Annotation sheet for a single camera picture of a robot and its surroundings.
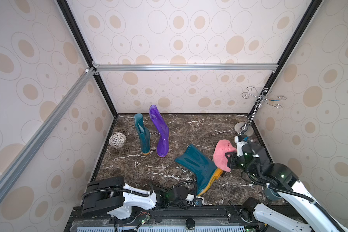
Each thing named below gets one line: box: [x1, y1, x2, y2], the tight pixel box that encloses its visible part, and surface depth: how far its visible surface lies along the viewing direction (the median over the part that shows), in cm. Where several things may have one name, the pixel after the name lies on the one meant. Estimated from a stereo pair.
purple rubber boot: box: [149, 104, 170, 158], surface depth 96 cm
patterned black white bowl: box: [108, 132, 127, 148], surface depth 102 cm
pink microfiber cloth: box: [213, 139, 237, 173], surface depth 72 cm
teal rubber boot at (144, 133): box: [133, 113, 151, 156], surface depth 85 cm
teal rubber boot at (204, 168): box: [174, 144, 224, 197], surface depth 86 cm
